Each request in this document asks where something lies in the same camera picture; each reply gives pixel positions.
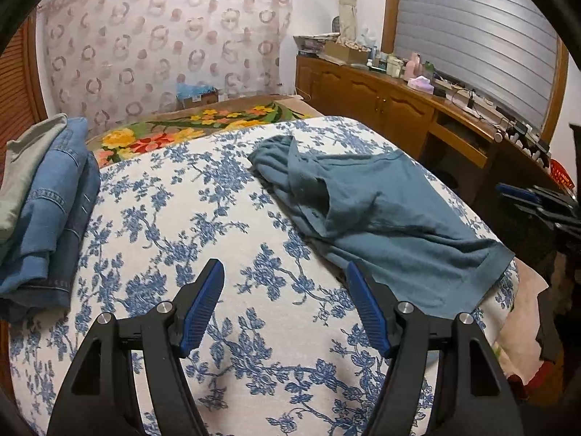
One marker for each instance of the teal pants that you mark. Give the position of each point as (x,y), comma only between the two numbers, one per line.
(386,218)

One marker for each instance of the beige tied curtain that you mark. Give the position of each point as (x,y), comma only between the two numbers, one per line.
(349,4)

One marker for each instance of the white power strip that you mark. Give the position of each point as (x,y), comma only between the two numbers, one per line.
(483,106)

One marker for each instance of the open cardboard box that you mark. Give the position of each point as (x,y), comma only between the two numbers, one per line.
(347,52)

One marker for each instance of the grey window blind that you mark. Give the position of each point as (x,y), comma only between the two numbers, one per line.
(476,32)

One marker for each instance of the colourful flower blanket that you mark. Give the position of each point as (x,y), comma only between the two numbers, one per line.
(150,138)

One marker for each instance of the wooden window frame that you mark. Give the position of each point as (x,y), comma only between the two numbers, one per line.
(390,9)

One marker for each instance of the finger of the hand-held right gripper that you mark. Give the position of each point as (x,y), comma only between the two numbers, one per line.
(560,211)
(515,192)

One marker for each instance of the blue floral white bed sheet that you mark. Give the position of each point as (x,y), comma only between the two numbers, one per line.
(181,218)

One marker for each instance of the red basket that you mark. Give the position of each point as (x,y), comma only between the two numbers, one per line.
(560,172)

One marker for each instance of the circle-patterned sheer curtain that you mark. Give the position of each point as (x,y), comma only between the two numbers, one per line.
(172,41)

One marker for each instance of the blue plastic bag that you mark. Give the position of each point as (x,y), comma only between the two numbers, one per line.
(193,88)

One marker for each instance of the light blue denim jeans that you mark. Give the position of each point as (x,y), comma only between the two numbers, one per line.
(45,200)

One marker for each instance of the pink tissue pack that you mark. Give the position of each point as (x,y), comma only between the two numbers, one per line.
(421,84)

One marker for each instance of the wooden slatted wardrobe door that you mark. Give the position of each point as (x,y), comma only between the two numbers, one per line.
(18,81)

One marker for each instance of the grey-green folded garment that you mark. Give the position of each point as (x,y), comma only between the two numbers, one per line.
(25,177)

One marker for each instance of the small cardboard box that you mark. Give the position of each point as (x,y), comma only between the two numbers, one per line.
(202,99)

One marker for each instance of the stack of papers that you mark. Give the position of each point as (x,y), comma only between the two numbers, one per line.
(315,43)

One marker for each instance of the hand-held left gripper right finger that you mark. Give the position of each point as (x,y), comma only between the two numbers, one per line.
(367,309)

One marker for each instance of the pink cloth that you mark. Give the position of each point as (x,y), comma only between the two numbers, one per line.
(522,327)

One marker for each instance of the long wooden cabinet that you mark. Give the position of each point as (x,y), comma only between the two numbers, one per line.
(390,100)

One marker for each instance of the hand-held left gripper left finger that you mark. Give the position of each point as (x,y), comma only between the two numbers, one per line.
(202,309)

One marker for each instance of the dark blue denim jeans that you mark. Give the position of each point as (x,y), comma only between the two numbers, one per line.
(75,245)

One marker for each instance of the pink bottle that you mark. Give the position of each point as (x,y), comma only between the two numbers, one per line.
(413,66)

